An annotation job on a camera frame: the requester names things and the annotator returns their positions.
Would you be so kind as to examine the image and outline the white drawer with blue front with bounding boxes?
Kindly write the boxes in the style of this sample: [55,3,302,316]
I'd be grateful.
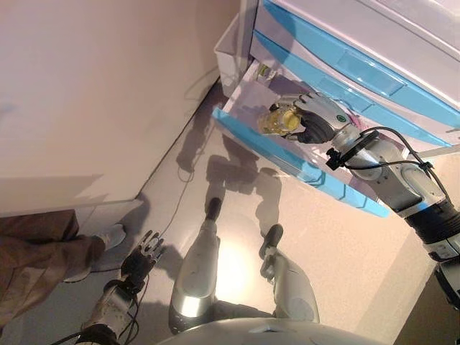
[211,59,391,219]
[251,30,452,148]
[262,0,460,129]

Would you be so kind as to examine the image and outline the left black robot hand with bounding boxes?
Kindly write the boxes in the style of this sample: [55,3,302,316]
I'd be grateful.
[121,231,165,285]

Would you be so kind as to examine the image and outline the silver robot torso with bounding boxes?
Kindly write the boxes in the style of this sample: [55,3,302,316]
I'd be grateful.
[157,316,364,345]

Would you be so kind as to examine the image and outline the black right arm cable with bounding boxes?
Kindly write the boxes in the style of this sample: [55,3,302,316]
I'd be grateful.
[344,127,454,202]

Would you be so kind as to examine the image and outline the grey sneaker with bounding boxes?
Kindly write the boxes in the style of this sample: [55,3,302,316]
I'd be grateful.
[91,223,127,252]
[63,265,93,284]

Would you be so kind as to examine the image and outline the white side bin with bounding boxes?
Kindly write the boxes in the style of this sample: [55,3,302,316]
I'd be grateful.
[214,12,249,98]

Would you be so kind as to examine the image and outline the pink item in drawer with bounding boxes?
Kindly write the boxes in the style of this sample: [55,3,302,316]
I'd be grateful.
[344,111,364,129]

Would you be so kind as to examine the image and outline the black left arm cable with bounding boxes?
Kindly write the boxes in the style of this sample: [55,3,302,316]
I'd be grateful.
[50,280,142,345]

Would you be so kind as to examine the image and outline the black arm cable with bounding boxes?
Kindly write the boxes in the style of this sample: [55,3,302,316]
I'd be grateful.
[50,280,142,345]
[344,127,454,202]

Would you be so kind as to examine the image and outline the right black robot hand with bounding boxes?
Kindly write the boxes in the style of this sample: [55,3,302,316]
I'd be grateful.
[269,91,352,144]

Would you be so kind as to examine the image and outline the right silver robot leg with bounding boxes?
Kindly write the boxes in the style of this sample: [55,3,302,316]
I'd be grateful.
[259,224,321,324]

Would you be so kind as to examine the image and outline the silver robot leg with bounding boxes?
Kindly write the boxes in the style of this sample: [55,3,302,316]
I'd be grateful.
[259,224,321,324]
[168,197,221,335]

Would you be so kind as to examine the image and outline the white medical cart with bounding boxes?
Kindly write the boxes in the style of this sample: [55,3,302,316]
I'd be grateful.
[213,0,460,159]

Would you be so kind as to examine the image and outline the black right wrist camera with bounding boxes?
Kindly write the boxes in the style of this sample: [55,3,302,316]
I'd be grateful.
[326,147,346,170]

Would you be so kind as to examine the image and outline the brown trouser leg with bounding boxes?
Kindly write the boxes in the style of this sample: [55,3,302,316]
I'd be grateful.
[0,210,107,321]

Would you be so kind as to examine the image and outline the left silver robot leg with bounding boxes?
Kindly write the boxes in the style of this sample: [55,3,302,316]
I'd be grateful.
[168,197,221,335]

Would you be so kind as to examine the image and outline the small green printed box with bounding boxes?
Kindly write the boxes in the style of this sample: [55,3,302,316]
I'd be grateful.
[257,64,277,83]

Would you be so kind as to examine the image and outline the thin floor cable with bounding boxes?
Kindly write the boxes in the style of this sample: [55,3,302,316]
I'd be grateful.
[157,143,203,234]

